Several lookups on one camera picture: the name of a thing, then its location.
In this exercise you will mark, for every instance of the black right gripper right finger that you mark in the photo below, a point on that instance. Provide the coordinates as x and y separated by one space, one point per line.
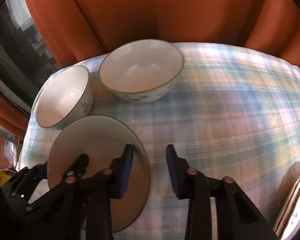
237 216

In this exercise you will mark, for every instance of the white plate stack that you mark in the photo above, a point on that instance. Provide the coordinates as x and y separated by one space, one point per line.
287 224

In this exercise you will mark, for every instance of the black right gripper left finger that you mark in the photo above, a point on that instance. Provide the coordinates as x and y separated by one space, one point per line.
78 201

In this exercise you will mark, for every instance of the small white floral bowl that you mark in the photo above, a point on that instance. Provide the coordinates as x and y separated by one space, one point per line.
65 99

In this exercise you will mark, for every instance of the plaid pastel tablecloth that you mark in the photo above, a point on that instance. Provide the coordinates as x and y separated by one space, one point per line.
232 112

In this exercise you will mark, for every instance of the dark glass window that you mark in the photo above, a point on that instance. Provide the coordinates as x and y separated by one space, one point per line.
25 60

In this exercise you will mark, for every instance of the large white floral bowl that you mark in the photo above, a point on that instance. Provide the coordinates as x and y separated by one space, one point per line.
142 71

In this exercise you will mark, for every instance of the white round plate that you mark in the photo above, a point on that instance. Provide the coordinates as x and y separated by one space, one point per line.
103 138

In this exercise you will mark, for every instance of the orange curtain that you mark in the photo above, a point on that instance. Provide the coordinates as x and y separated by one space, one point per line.
76 30

